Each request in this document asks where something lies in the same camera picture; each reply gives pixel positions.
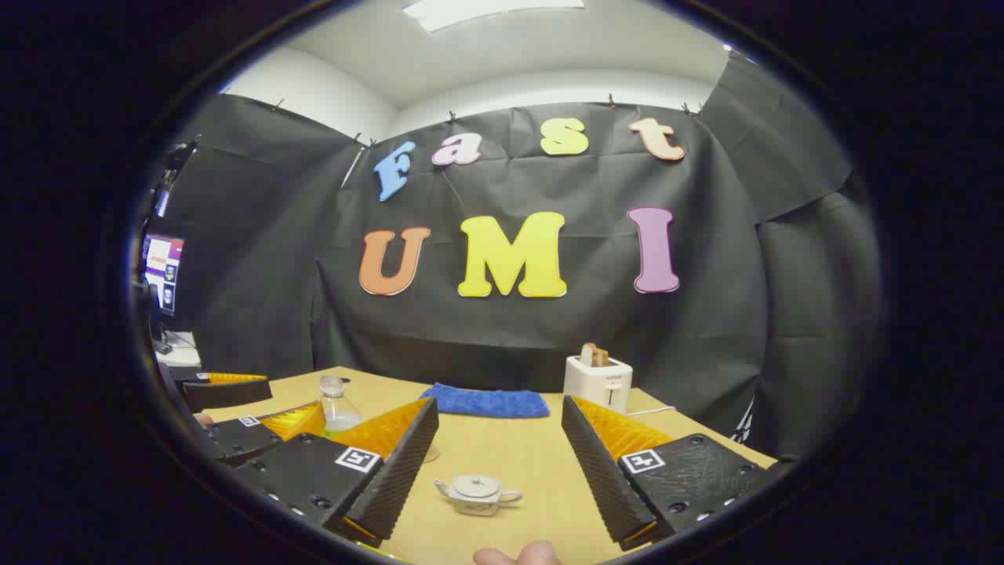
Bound ceiling light panel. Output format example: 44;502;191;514
402;0;585;34

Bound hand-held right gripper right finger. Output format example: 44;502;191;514
560;395;793;552

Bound white side desk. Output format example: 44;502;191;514
157;331;202;370

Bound white toaster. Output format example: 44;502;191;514
563;355;633;415

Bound green label water bottle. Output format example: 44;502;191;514
319;375;364;438

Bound blue towel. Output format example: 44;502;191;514
420;383;551;419

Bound white teacup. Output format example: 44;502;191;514
434;474;524;517

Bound black backdrop cloth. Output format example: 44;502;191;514
149;55;881;464

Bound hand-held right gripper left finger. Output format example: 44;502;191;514
234;396;441;549

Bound computer monitor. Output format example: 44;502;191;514
144;234;185;316

